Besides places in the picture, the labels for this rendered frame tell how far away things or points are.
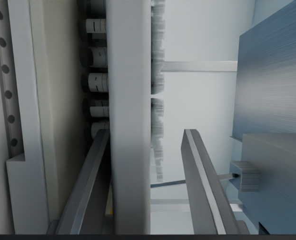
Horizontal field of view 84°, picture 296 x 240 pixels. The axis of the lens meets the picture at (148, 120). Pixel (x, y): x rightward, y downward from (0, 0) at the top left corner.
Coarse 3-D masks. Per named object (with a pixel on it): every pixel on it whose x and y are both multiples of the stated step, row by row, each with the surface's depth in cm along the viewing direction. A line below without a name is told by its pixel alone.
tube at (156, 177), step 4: (152, 168) 12; (156, 168) 12; (160, 168) 12; (152, 172) 12; (156, 172) 12; (160, 172) 12; (152, 176) 12; (156, 176) 12; (160, 176) 12; (152, 180) 12; (156, 180) 12; (160, 180) 12
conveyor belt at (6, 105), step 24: (0, 0) 8; (0, 24) 8; (0, 48) 8; (0, 72) 8; (0, 96) 8; (0, 120) 8; (0, 144) 8; (0, 168) 8; (0, 192) 8; (0, 216) 8
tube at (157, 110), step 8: (88, 104) 11; (96, 104) 11; (104, 104) 11; (152, 104) 11; (160, 104) 11; (88, 112) 11; (96, 112) 11; (104, 112) 11; (152, 112) 11; (160, 112) 11
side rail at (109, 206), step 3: (111, 186) 20; (111, 189) 19; (111, 192) 19; (108, 195) 18; (111, 195) 18; (108, 198) 18; (111, 198) 18; (108, 201) 17; (111, 201) 17; (108, 204) 17; (111, 204) 17; (108, 207) 16; (111, 207) 16; (108, 210) 16; (105, 213) 15; (108, 213) 15
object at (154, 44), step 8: (88, 16) 12; (96, 16) 12; (104, 16) 12; (152, 16) 12; (160, 16) 12; (104, 40) 12; (152, 40) 12; (160, 40) 12; (104, 72) 15; (152, 72) 15; (96, 120) 13; (104, 120) 13; (152, 120) 14; (160, 120) 14; (152, 144) 14
